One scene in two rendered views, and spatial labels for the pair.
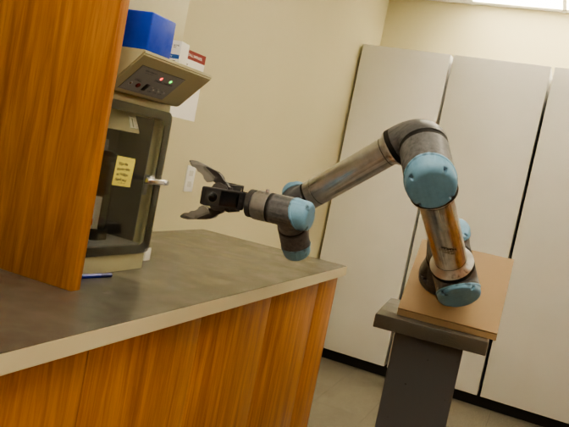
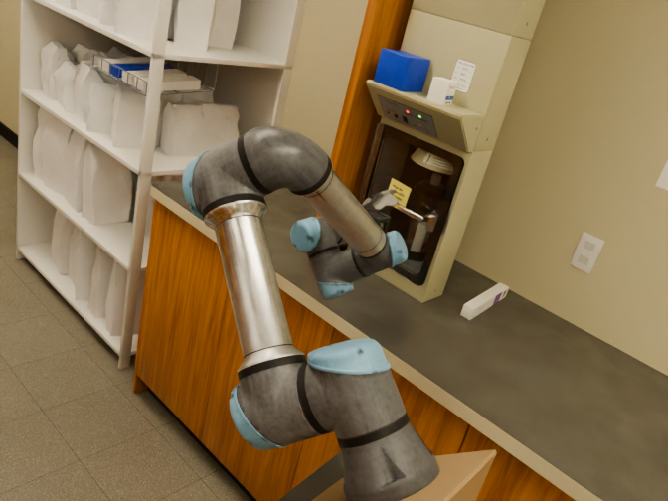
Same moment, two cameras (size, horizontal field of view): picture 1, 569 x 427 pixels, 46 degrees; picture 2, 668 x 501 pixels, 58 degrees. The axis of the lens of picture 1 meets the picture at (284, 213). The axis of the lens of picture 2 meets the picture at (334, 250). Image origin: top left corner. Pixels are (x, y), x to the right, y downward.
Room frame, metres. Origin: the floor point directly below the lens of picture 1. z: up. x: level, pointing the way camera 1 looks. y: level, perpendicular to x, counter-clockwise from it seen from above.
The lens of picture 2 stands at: (2.03, -1.26, 1.75)
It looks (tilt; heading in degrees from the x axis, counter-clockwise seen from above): 24 degrees down; 105
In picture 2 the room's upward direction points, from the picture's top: 14 degrees clockwise
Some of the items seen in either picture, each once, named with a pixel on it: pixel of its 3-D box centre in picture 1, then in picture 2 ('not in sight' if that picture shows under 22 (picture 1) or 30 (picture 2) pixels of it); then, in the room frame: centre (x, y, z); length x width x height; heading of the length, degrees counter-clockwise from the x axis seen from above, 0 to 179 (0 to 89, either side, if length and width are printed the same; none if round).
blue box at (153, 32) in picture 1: (145, 34); (402, 70); (1.63, 0.41, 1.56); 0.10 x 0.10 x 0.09; 68
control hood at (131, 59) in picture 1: (159, 80); (418, 114); (1.71, 0.38, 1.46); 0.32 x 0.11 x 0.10; 158
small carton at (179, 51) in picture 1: (175, 53); (441, 90); (1.76, 0.36, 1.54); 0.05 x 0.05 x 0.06; 76
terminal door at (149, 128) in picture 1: (125, 180); (401, 205); (1.73, 0.42, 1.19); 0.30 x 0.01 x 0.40; 157
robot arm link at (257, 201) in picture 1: (262, 204); not in sight; (1.66, 0.06, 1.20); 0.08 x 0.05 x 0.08; 158
